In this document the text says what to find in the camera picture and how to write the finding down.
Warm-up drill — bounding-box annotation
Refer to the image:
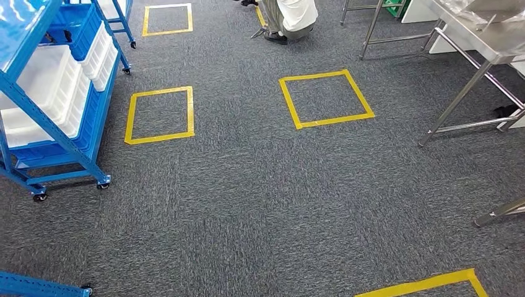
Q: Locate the steel frame table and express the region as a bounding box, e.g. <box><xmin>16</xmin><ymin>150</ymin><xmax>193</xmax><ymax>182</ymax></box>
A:
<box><xmin>339</xmin><ymin>0</ymin><xmax>446</xmax><ymax>61</ymax></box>

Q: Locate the person's black shoe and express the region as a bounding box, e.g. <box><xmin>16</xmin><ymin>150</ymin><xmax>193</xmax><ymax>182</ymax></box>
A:
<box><xmin>264</xmin><ymin>32</ymin><xmax>289</xmax><ymax>45</ymax></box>

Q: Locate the green plastic crate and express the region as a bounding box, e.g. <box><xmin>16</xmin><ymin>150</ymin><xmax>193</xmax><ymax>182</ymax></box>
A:
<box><xmin>384</xmin><ymin>0</ymin><xmax>407</xmax><ymax>18</ymax></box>

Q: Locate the yellow floor tape square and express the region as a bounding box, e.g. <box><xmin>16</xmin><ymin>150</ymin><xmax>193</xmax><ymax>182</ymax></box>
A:
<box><xmin>279</xmin><ymin>69</ymin><xmax>375</xmax><ymax>131</ymax></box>
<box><xmin>354</xmin><ymin>268</ymin><xmax>489</xmax><ymax>297</ymax></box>

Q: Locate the clear plastic wrap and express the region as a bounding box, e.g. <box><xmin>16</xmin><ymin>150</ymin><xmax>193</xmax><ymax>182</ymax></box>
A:
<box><xmin>438</xmin><ymin>0</ymin><xmax>525</xmax><ymax>26</ymax></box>

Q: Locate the blue wheeled metal rack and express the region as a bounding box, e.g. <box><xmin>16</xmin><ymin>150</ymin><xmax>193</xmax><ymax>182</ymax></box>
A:
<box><xmin>0</xmin><ymin>0</ymin><xmax>134</xmax><ymax>202</ymax></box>
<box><xmin>90</xmin><ymin>0</ymin><xmax>137</xmax><ymax>50</ymax></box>

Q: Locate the steel side table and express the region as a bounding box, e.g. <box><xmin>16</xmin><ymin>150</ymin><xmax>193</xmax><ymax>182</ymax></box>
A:
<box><xmin>418</xmin><ymin>0</ymin><xmax>525</xmax><ymax>147</ymax></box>

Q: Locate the person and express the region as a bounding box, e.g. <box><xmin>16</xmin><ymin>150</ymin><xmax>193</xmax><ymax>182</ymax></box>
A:
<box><xmin>260</xmin><ymin>0</ymin><xmax>319</xmax><ymax>46</ymax></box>

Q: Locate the blue storage bin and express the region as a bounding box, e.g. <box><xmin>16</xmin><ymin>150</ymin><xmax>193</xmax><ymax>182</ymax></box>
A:
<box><xmin>8</xmin><ymin>86</ymin><xmax>105</xmax><ymax>161</ymax></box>
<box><xmin>38</xmin><ymin>3</ymin><xmax>103</xmax><ymax>62</ymax></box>

